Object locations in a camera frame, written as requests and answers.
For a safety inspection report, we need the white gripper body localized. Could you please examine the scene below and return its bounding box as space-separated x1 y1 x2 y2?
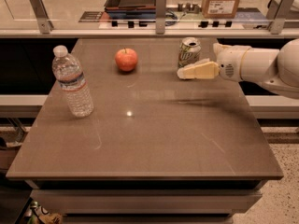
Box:
213 43 250 82

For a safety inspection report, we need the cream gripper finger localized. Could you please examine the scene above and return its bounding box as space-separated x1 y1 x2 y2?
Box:
177 62 220 79
184 58 210 68

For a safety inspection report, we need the white green 7up can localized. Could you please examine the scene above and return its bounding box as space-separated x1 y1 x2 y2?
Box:
178 37 201 68

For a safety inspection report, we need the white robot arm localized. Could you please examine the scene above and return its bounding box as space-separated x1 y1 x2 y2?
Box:
177 39 299 99

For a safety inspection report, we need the brown cardboard box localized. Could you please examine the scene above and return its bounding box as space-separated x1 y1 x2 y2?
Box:
201 0 240 19

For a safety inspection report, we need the red apple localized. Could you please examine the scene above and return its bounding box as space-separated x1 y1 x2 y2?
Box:
115 48 138 72

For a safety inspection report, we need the clear plastic water bottle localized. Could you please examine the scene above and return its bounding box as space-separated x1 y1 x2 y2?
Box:
52 45 94 118

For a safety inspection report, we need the glass barrier panel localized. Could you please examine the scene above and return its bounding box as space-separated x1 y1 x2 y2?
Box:
0 0 270 35

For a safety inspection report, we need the right metal glass bracket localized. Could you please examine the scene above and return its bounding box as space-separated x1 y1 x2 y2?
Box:
266 0 294 35

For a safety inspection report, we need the metal glass bracket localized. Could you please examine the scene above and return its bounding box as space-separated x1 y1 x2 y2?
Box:
29 0 53 34
266 0 294 35
156 0 166 35

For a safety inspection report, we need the middle metal glass bracket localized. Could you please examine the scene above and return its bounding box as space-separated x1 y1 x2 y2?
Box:
156 0 166 35

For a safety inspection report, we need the left metal glass bracket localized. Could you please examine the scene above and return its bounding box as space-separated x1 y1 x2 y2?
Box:
29 0 53 34

